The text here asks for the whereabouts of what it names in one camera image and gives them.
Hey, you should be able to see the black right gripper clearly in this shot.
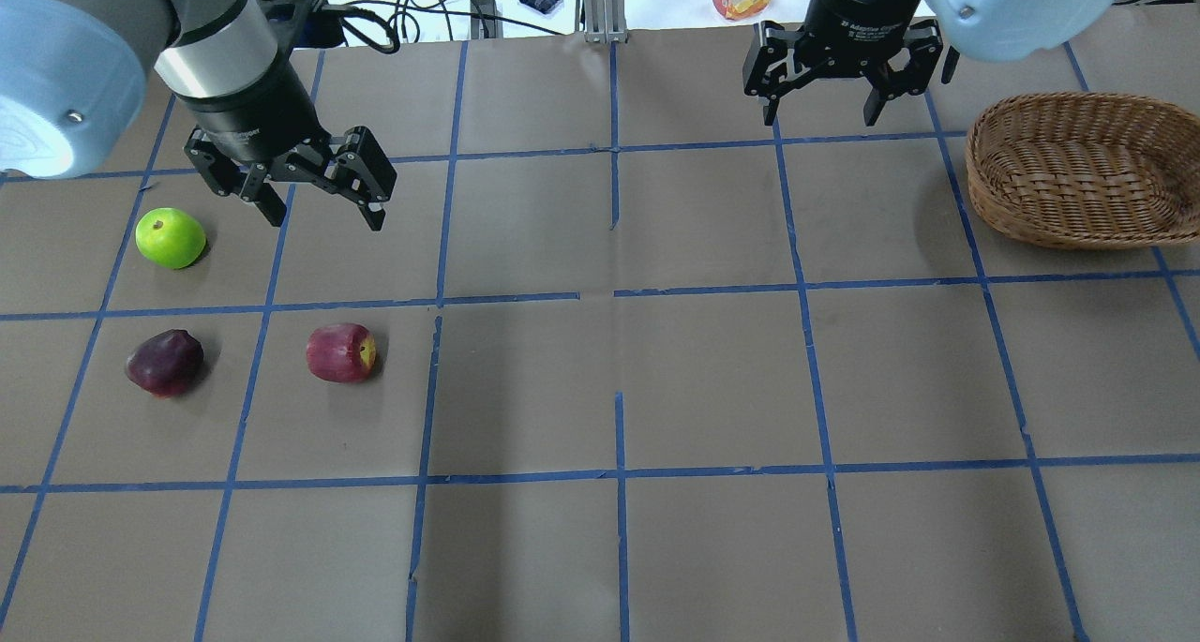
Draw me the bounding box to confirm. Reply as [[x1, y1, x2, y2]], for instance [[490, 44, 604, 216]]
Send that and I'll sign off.
[[744, 20, 943, 127]]

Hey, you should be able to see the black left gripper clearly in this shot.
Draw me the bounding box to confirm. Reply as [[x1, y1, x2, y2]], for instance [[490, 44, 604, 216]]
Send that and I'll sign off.
[[184, 108, 398, 232]]

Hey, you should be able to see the red apple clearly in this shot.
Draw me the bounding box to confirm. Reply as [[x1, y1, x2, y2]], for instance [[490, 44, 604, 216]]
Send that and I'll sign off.
[[306, 322, 378, 384]]

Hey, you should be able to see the dark purple apple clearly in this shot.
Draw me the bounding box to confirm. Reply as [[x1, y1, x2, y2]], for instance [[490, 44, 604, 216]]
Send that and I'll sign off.
[[124, 329, 205, 398]]

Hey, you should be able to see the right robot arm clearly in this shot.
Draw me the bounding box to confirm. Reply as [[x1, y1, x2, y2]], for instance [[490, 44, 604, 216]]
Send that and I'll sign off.
[[742, 0, 1160, 126]]

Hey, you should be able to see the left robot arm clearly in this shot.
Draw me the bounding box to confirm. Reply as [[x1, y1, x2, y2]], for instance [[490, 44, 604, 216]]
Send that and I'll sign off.
[[1, 0, 396, 232]]

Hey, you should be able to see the wicker basket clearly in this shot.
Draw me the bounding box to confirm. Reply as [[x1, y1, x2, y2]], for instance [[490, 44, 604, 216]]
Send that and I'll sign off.
[[965, 92, 1199, 250]]

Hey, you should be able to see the green apple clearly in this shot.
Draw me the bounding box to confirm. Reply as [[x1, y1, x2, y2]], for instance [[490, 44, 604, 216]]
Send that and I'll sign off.
[[134, 208, 208, 270]]

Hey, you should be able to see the black cable bundle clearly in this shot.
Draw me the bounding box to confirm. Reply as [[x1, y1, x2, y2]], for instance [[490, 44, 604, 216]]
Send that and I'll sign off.
[[281, 0, 574, 54]]

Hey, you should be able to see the aluminium frame post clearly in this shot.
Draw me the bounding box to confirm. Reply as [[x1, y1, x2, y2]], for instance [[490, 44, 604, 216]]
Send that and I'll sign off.
[[576, 0, 626, 44]]

